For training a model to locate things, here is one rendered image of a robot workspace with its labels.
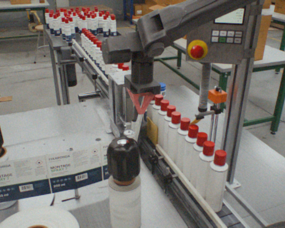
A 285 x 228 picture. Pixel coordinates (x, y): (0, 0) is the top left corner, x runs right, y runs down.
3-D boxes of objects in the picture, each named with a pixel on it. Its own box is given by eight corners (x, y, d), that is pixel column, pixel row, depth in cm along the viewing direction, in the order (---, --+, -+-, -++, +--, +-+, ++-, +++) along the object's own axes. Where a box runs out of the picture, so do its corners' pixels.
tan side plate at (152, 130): (146, 135, 130) (146, 116, 126) (147, 135, 130) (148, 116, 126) (155, 147, 122) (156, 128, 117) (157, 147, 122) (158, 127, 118)
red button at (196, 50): (191, 43, 90) (190, 45, 87) (204, 44, 89) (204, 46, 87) (190, 55, 92) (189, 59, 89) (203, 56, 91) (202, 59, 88)
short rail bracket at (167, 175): (160, 193, 108) (161, 165, 102) (168, 191, 109) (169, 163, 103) (164, 199, 105) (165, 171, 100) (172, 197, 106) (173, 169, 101)
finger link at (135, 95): (132, 120, 81) (133, 87, 77) (123, 108, 87) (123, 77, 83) (156, 115, 83) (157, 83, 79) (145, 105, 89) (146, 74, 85)
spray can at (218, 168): (201, 205, 96) (207, 150, 86) (213, 199, 98) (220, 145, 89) (212, 216, 92) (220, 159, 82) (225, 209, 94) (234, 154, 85)
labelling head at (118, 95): (110, 127, 138) (106, 73, 126) (136, 122, 142) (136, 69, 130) (119, 143, 126) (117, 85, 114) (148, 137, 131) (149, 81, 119)
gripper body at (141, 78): (137, 95, 75) (138, 66, 72) (123, 81, 83) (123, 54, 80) (161, 92, 77) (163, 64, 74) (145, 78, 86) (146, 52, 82)
